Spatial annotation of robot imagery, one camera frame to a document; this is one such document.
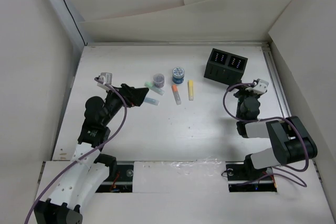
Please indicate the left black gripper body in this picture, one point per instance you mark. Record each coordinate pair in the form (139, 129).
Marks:
(114, 102)

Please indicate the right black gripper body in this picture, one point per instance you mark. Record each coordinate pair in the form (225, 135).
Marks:
(243, 93)

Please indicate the clear jar of paper clips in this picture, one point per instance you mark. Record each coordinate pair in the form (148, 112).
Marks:
(159, 80)

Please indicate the blue lidded round jar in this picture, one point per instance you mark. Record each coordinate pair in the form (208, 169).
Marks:
(178, 75)

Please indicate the yellow highlighter pen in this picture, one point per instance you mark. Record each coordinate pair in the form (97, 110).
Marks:
(190, 90)

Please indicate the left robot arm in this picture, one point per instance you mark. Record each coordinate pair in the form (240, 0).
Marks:
(89, 168)

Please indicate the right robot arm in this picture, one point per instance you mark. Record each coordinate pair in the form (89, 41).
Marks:
(290, 140)

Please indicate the blue highlighter pen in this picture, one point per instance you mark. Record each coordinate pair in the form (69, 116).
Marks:
(151, 101)

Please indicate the green highlighter pen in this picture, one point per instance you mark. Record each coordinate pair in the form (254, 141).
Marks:
(152, 87)

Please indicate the black two-compartment organizer box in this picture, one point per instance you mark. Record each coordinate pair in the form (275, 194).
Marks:
(224, 67)

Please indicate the orange highlighter pen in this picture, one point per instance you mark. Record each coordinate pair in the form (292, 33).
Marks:
(176, 94)

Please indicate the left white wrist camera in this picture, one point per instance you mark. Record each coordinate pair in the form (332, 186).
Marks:
(104, 79)

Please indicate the aluminium rail right side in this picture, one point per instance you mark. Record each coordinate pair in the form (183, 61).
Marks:
(275, 80)

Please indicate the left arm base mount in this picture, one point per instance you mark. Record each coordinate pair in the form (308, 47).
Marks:
(120, 182)

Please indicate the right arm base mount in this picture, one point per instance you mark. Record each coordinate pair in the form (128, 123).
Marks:
(240, 180)

